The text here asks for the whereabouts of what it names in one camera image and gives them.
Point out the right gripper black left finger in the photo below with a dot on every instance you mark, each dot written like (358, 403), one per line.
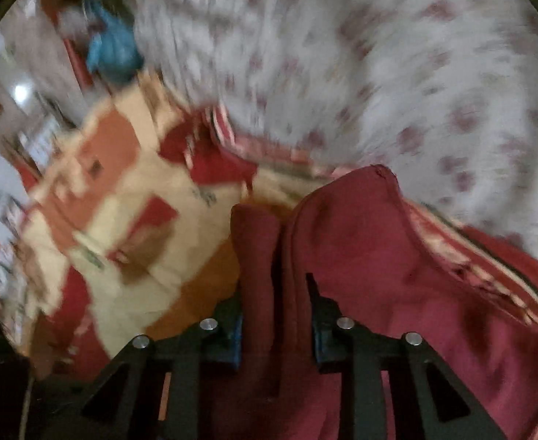
(159, 389)

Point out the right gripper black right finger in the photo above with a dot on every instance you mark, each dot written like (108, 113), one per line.
(397, 388)

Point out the maroon knit garment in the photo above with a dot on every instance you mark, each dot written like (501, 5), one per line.
(355, 238)

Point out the red cream orange patterned blanket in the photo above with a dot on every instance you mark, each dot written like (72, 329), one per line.
(129, 229)

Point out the white floral bed sheet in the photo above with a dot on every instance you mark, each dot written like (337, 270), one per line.
(443, 92)

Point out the blue plastic bag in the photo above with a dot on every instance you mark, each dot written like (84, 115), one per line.
(112, 52)

